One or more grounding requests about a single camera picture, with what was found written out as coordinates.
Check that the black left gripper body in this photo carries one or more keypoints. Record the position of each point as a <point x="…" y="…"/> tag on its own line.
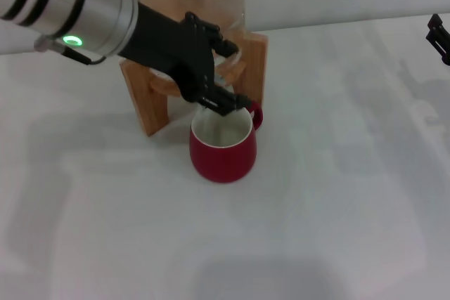
<point x="168" y="47"/>

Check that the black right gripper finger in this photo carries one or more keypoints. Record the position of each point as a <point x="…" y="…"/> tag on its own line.
<point x="437" y="33"/>

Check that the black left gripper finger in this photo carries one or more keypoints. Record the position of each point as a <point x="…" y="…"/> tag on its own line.
<point x="226" y="47"/>
<point x="228" y="103"/>

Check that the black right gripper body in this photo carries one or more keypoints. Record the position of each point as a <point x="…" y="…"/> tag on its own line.
<point x="446" y="61"/>

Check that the red ceramic cup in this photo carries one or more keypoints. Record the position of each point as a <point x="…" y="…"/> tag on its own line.
<point x="223" y="163"/>

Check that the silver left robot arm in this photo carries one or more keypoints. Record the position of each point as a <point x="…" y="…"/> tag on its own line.
<point x="70" y="8"/>

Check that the wooden dispenser stand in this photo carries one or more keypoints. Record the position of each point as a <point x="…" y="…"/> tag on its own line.
<point x="147" y="110"/>

